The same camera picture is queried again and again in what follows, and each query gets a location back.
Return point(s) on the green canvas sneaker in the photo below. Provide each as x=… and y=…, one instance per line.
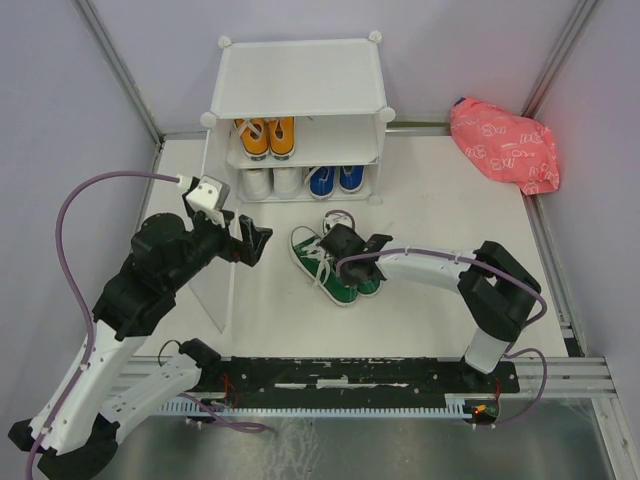
x=319, y=265
x=369, y=288

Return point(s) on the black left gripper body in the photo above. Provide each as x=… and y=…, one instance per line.
x=211, y=239

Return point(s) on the white leather sneaker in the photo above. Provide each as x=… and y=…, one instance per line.
x=287, y=182
x=257, y=184

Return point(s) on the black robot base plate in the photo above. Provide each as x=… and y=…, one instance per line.
x=298, y=382

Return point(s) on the orange canvas sneaker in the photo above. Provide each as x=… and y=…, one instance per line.
x=282, y=139
x=253, y=137

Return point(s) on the white plastic shoe cabinet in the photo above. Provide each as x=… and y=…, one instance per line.
x=334, y=91

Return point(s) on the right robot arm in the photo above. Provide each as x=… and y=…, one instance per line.
x=503, y=298

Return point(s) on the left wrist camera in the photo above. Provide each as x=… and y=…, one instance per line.
x=207, y=195

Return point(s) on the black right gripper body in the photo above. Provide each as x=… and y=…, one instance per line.
x=349, y=278

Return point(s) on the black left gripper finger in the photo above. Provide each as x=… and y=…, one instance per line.
x=247, y=228
x=250, y=251

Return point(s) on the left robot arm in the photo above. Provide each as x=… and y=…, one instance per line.
x=79, y=431

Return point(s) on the aluminium corner frame post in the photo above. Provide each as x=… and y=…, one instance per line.
x=570, y=35

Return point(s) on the pink patterned plastic bag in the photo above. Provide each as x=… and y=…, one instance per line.
x=506, y=147

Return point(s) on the left aluminium frame post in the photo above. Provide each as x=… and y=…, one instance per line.
x=89, y=15

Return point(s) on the blue canvas sneaker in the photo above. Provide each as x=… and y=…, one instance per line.
x=321, y=182
x=351, y=178

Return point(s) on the white slotted cable duct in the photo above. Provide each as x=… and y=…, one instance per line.
x=439, y=408

